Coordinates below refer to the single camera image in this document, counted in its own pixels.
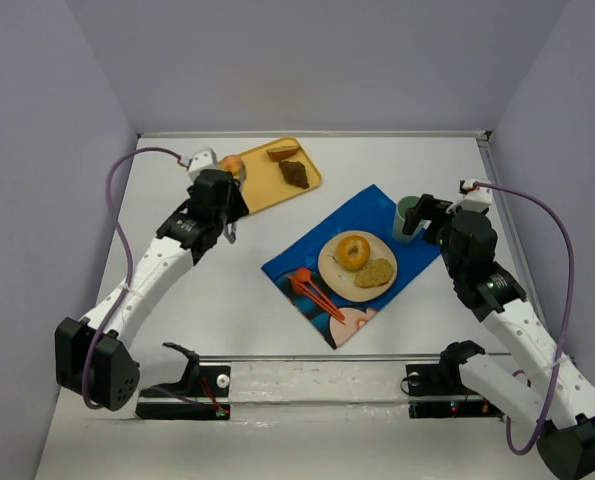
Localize metal serving tongs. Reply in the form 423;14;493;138
224;159;247;244

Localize green cup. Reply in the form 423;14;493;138
392;196;427;245

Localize seeded oval bread slice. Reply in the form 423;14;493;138
354;258;394;288

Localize glazed yellow bagel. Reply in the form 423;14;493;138
335;235;371;271

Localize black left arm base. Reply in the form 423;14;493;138
135;342;231;421

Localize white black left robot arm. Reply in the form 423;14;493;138
54;169;248;411

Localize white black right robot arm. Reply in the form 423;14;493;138
401;191;595;479

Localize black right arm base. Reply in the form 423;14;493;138
400;340;503;420

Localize round pink bread roll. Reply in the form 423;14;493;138
220;155;243;176

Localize halved brown bread loaf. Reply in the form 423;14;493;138
266;145;301;162

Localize yellow plastic tray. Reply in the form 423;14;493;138
237;137;322;215

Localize blue patterned placemat cloth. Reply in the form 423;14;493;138
262;185;439;349

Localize dark chocolate croissant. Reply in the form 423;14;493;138
278;160;310;189

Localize orange plastic fork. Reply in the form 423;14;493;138
288;275;345;324

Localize beige floral plate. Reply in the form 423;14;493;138
318;230;398;303

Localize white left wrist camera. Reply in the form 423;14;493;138
186;148;219;183

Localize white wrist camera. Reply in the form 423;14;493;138
186;148;219;183
446;178;493;214

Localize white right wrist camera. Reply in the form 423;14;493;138
446;178;493;214

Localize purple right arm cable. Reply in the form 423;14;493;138
476;182;576;456

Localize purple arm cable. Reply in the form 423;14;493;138
476;182;576;456
82;146;223;414

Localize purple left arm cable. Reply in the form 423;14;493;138
82;146;223;414

